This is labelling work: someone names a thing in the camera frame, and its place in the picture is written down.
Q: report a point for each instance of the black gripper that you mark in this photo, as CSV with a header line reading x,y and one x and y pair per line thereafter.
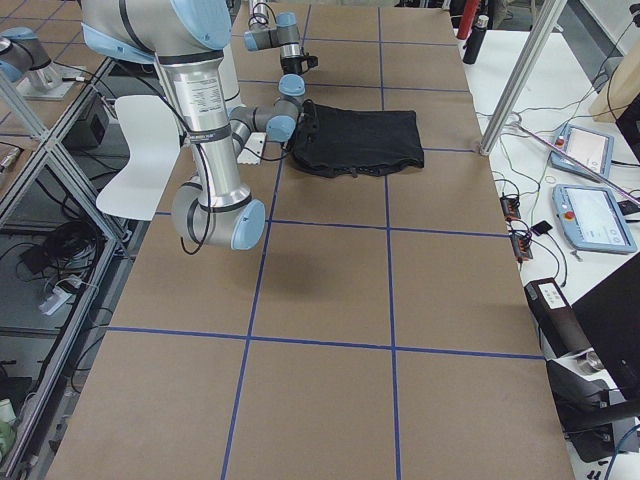
x,y
291,64

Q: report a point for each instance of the black printed t-shirt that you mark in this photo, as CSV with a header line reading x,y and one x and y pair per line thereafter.
x,y
331,142

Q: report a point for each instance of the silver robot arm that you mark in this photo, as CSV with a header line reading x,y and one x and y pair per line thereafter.
x,y
270,30
185,41

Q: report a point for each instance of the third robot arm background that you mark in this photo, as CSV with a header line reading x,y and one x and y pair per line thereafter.
x,y
26,63

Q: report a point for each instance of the white plastic chair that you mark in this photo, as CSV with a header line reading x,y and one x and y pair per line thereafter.
x,y
152,136

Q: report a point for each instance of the black water bottle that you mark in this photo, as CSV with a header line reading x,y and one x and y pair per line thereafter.
x,y
475,40

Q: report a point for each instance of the red bottle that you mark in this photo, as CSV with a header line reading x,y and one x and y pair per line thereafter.
x,y
467,18

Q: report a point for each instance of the orange circuit board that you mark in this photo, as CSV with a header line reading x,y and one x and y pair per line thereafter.
x,y
510,206

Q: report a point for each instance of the far teach pendant tablet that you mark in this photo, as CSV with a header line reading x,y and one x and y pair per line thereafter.
x,y
592,148

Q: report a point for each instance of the teach pendant tablet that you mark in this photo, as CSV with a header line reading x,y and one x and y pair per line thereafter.
x,y
592,148
591,219

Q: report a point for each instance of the white power strip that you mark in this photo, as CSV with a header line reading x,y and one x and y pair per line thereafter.
x,y
60,294

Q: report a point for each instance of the near teach pendant tablet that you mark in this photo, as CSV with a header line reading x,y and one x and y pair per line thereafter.
x,y
591,219

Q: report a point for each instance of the black box on table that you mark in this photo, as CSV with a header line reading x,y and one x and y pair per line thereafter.
x,y
555,317

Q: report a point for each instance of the aluminium frame post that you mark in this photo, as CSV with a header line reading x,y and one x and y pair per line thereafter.
x,y
534,44

